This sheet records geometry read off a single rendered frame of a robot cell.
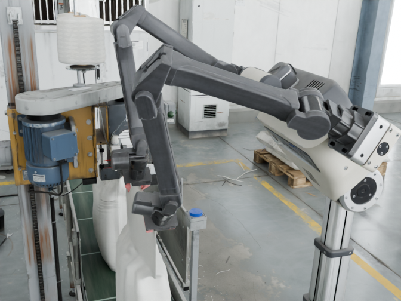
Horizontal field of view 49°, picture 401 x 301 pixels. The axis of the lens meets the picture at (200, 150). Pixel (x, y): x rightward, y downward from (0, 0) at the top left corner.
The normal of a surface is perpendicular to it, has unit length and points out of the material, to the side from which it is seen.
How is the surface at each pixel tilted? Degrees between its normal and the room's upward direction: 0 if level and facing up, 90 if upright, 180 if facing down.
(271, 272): 0
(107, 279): 0
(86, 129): 90
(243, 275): 0
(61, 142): 90
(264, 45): 90
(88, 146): 90
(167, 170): 116
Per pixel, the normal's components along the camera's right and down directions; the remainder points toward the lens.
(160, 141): 0.05, 0.71
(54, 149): 0.71, 0.26
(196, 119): 0.35, 0.32
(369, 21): -0.94, 0.08
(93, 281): 0.04, -0.94
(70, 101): 0.86, 0.20
